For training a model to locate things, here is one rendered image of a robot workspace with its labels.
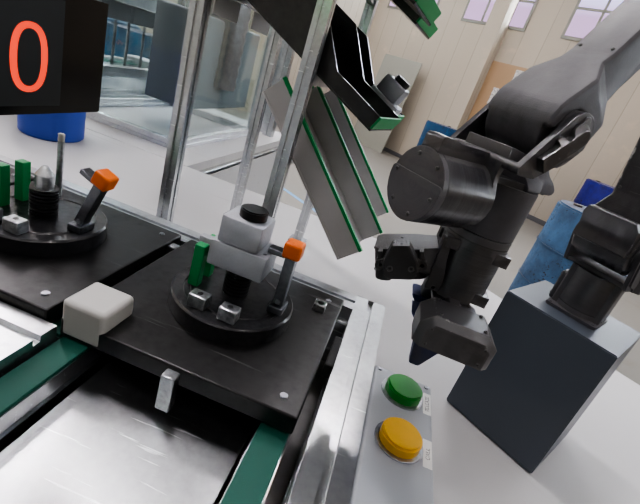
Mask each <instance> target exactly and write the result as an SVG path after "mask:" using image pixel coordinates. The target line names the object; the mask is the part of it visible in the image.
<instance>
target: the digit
mask: <svg viewBox="0 0 640 504"><path fill-rule="evenodd" d="M65 3H66V1H64V0H0V106H60V94H61V76H62V58H63V40H64V21H65Z"/></svg>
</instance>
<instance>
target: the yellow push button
mask: <svg viewBox="0 0 640 504"><path fill-rule="evenodd" d="M379 437H380V440H381V442H382V444H383V445H384V447H385V448H386V449H387V450H388V451H389V452H391V453H392V454H394V455H395V456H397V457H400V458H403V459H412V458H415V457H416V456H417V455H418V453H419V452H420V450H421V448H422V446H423V440H422V437H421V435H420V433H419V431H418V430H417V429H416V427H415V426H414V425H412V424H411V423H410V422H408V421H407V420H405V419H402V418H398V417H390V418H387V419H386V420H384V422H383V424H382V426H381V428H380V430H379Z"/></svg>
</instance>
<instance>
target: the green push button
mask: <svg viewBox="0 0 640 504"><path fill-rule="evenodd" d="M385 389H386V391H387V393H388V395H389V396H390V397H391V398H392V399H393V400H394V401H396V402H397V403H399V404H401V405H404V406H408V407H414V406H417V405H418V404H419V402H420V400H421V399H422V396H423V392H422V389H421V387H420V386H419V384H418V383H417V382H416V381H415V380H413V379H412V378H410V377H409V376H406V375H403V374H393V375H390V376H389V378H388V380H387V382H386V384H385Z"/></svg>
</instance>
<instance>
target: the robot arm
mask: <svg viewBox="0 0 640 504"><path fill-rule="evenodd" d="M639 70H640V0H624V1H623V2H622V3H621V4H620V5H618V6H617V7H616V8H615V9H614V10H613V11H612V12H611V13H610V14H609V15H608V16H607V17H606V18H604V19H603V20H602V21H601V22H600V23H599V24H598V25H597V26H596V27H595V28H594V29H593V30H591V31H590V32H589V33H588V34H587V35H586V36H585V37H584V38H583V39H582V40H581V41H580V42H578V43H577V44H576V45H575V46H574V47H573V48H572V49H570V50H569V51H568V52H566V53H565V54H563V55H562V56H560V57H557V58H554V59H552V60H549V61H546V62H543V63H540V64H538V65H535V66H532V67H530V68H529V69H527V70H526V71H524V72H523V73H521V74H520V75H518V76H517V77H516V78H514V79H513V80H511V81H510V82H508V83H507V84H505V85H504V86H503V87H502V88H500V89H499V91H498V92H497V93H496V94H495V95H494V96H493V97H492V99H491V100H490V102H489V103H488V104H486V105H485V106H484V107H483V108H482V109H481V110H480V111H479V112H477V113H476V114H475V115H474V116H473V117H472V118H471V119H469V120H468V121H467V122H466V123H465V124H464V125H463V126H461V127H460V128H459V129H458V130H457V131H456V132H455V133H454V134H452V135H451V136H450V137H448V136H446V135H443V134H441V133H439V132H435V131H432V130H429V131H428V132H427V133H426V135H425V138H424V140H423V143H422V145H419V146H415V147H412V148H411V149H409V150H408V151H406V152H405V153H404V154H403V155H402V156H401V157H400V159H399V160H398V162H397V163H395V164H394V165H393V167H392V169H391V171H390V175H389V178H388V184H387V197H388V202H389V205H390V207H391V209H392V211H393V212H394V214H395V215H396V216H397V217H398V218H400V219H402V220H405V221H410V222H417V223H424V224H432V225H439V226H440V228H439V230H438V233H437V234H436V235H423V234H380V235H378V236H377V240H376V243H375V246H374V249H375V267H374V270H375V277H376V278H377V279H379V280H385V281H390V280H391V279H402V280H412V279H424V281H423V283H422V285H419V284H416V283H414V284H413V286H412V296H413V298H414V300H412V310H411V312H412V315H413V317H414V318H413V321H412V333H411V339H412V345H411V349H410V354H409V362H410V363H412V364H414V365H417V366H418V365H420V364H422V363H424V362H425V361H427V360H429V359H430V358H432V357H433V356H435V355H437V354H440V355H442V356H445V357H447V358H450V359H452V360H454V361H457V362H459V363H462V364H464V365H467V366H469V367H472V368H474V369H476V370H479V371H482V370H486V368H487V367H488V365H489V364H490V362H491V360H492V359H493V357H494V355H495V354H496V352H497V350H496V347H495V344H494V340H493V337H492V334H491V331H490V328H489V326H488V323H487V321H486V319H485V317H484V316H482V315H479V314H477V313H476V311H475V308H474V307H472V306H471V305H470V303H471V304H473V305H476V306H478V307H481V308H483V309H484V308H485V306H486V305H487V303H488V301H489V297H488V294H487V292H486V290H487V288H488V286H489V284H490V283H491V281H492V279H493V277H494V275H495V274H496V272H497V270H498V268H499V267H500V268H502V269H505V270H506V269H507V267H508V266H509V264H510V262H511V258H510V256H509V255H508V253H507V252H508V250H509V248H510V246H511V245H512V243H513V241H514V239H515V237H516V236H517V234H518V232H519V230H520V228H521V227H522V225H523V223H524V221H525V219H526V217H527V216H528V214H529V212H530V210H531V208H532V207H533V205H534V203H535V201H536V199H537V198H538V196H539V195H538V194H540V195H542V196H543V195H548V196H550V195H552V194H553V193H554V190H555V189H554V184H553V182H552V180H551V178H550V175H549V170H551V169H553V168H559V167H561V166H563V165H565V164H566V163H567V162H569V161H570V160H571V159H573V158H574V157H575V156H577V155H578V154H579V153H580V152H582V151H583V150H584V148H585V146H586V145H587V143H588V142H589V140H590V139H591V138H592V137H593V136H594V135H595V133H596V132H597V131H598V130H599V129H600V128H601V127H602V125H603V121H604V116H605V110H606V104H607V101H608V100H609V99H610V98H611V97H612V96H613V94H614V93H615V92H616V91H617V90H618V89H619V88H620V87H621V86H622V85H623V84H624V83H626V82H627V81H628V80H629V79H630V78H631V77H632V76H633V75H634V74H635V73H636V72H637V71H639ZM564 257H565V258H566V259H570V260H571V261H573V264H572V266H571V267H570V269H567V270H563V271H562V272H561V275H560V276H559V278H558V280H557V281H556V283H555V284H554V286H553V288H552V289H551V290H550V291H549V292H550V293H549V296H550V298H548V299H547V300H546V301H545V302H546V303H547V304H549V305H551V306H552V307H554V308H556V309H557V310H559V311H561V312H562V313H564V314H566V315H567V316H569V317H571V318H573V319H574V320H576V321H578V322H579V323H581V324H583V325H584V326H586V327H588V328H589V329H591V330H596V329H598V328H599V327H601V326H602V325H604V324H605V323H607V321H608V319H607V317H608V316H609V314H610V313H611V311H612V310H613V309H614V307H615V306H616V304H617V303H618V301H619V300H620V299H621V297H622V296H623V294H624V293H625V292H631V293H634V294H637V295H640V137H639V139H638V141H637V143H636V145H635V147H634V149H633V151H632V153H631V156H630V158H629V160H628V162H627V164H626V166H625V168H624V170H623V172H622V174H621V176H620V178H619V180H618V182H617V184H616V186H615V188H614V189H613V192H612V193H611V194H610V195H608V196H607V197H605V198H604V199H602V200H600V201H599V202H597V203H596V204H594V205H592V204H591V205H589V206H587V207H586V208H585V209H584V210H583V213H582V216H581V219H580V221H579V222H578V224H577V225H576V226H575V228H574V230H573V232H572V235H571V238H570V240H569V243H568V246H567V248H566V251H565V254H564ZM626 275H628V276H627V277H625V276H626Z"/></svg>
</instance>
